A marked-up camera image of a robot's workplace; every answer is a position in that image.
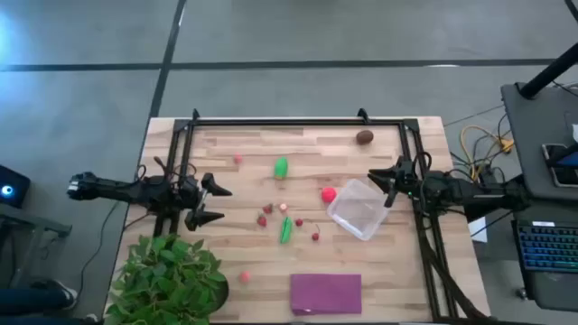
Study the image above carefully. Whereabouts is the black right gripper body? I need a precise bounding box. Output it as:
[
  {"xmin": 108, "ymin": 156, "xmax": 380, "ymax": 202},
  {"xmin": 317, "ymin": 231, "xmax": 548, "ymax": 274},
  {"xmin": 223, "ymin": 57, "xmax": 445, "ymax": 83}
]
[{"xmin": 384, "ymin": 156, "xmax": 421, "ymax": 209}]

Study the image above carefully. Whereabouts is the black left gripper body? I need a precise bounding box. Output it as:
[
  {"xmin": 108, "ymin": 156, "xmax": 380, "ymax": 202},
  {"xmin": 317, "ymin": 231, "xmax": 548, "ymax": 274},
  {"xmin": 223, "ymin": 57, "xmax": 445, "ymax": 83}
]
[{"xmin": 179, "ymin": 175, "xmax": 209, "ymax": 217}]

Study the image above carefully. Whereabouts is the green toy pea pod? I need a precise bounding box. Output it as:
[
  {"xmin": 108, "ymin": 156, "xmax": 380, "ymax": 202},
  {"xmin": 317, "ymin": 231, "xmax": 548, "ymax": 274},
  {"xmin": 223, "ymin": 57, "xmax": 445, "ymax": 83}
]
[{"xmin": 279, "ymin": 216, "xmax": 294, "ymax": 246}]

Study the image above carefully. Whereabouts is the clear plastic tupperware container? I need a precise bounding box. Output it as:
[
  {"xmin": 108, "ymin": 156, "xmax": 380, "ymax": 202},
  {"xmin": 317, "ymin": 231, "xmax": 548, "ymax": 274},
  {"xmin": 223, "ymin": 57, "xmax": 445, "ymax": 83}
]
[{"xmin": 326, "ymin": 178, "xmax": 390, "ymax": 242}]

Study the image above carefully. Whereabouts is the potted green plant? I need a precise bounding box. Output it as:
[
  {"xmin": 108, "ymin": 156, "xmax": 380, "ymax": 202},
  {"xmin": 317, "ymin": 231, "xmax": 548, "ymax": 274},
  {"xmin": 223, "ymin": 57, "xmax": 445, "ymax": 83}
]
[{"xmin": 106, "ymin": 233, "xmax": 230, "ymax": 325}]

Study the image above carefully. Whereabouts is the white paper sheet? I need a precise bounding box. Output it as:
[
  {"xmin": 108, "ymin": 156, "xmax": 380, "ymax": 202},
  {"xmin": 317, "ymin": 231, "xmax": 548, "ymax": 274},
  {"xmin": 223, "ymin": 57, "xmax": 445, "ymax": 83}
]
[{"xmin": 468, "ymin": 216, "xmax": 489, "ymax": 244}]

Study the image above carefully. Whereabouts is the purple folded cloth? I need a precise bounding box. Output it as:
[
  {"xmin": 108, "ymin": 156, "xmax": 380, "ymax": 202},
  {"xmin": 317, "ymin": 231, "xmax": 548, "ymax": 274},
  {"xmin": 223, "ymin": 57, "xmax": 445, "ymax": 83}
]
[{"xmin": 289, "ymin": 273, "xmax": 363, "ymax": 316}]

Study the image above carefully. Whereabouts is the grey desk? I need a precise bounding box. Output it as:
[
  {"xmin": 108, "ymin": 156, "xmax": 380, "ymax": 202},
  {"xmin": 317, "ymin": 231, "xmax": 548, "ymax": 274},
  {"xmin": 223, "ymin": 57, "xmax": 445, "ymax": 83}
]
[{"xmin": 499, "ymin": 82, "xmax": 578, "ymax": 202}]

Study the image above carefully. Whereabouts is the grey metal stand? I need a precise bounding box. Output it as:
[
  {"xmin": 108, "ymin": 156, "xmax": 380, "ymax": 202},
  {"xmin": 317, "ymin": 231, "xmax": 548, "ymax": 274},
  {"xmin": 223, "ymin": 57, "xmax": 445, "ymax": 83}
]
[{"xmin": 0, "ymin": 202, "xmax": 73, "ymax": 290}]

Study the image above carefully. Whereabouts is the keyboard with lit keys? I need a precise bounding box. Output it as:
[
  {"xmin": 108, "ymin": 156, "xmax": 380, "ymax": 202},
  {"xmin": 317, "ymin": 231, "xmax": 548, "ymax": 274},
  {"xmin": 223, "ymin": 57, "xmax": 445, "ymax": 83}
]
[{"xmin": 511, "ymin": 219, "xmax": 578, "ymax": 312}]

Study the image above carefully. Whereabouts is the smartphone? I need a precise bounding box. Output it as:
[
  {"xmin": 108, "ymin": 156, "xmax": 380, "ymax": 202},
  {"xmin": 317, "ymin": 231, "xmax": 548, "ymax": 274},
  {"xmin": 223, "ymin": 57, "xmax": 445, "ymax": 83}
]
[{"xmin": 541, "ymin": 143, "xmax": 578, "ymax": 189}]

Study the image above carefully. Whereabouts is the black pole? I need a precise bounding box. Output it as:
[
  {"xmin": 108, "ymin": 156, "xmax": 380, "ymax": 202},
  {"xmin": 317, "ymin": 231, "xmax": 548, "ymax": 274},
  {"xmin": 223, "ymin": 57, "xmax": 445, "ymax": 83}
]
[{"xmin": 518, "ymin": 42, "xmax": 578, "ymax": 99}]

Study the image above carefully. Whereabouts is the black device with blue light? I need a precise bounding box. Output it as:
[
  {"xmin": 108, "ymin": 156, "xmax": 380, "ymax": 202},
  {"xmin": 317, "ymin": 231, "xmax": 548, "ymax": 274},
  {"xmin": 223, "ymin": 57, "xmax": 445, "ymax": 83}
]
[{"xmin": 0, "ymin": 164, "xmax": 32, "ymax": 209}]

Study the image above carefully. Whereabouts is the person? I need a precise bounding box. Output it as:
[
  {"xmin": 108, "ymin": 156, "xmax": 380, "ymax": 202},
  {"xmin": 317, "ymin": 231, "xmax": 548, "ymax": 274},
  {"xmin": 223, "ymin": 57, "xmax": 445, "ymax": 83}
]
[{"xmin": 0, "ymin": 279, "xmax": 79, "ymax": 317}]

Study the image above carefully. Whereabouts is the black aluminium table frame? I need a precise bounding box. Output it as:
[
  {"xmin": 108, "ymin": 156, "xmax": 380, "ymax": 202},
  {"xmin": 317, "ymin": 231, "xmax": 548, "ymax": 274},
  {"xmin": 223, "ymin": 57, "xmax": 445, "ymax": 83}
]
[{"xmin": 153, "ymin": 107, "xmax": 491, "ymax": 324}]

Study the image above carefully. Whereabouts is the yellow cable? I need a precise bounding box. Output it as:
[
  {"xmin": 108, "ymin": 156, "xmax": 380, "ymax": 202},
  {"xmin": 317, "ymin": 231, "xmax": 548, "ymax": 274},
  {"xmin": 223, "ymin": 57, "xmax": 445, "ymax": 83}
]
[{"xmin": 459, "ymin": 125, "xmax": 515, "ymax": 181}]

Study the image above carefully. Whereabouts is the black floor cable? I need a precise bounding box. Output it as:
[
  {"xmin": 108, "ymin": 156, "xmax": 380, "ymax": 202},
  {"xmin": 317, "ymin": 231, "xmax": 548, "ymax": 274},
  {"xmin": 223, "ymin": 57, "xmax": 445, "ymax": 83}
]
[{"xmin": 79, "ymin": 200, "xmax": 121, "ymax": 294}]

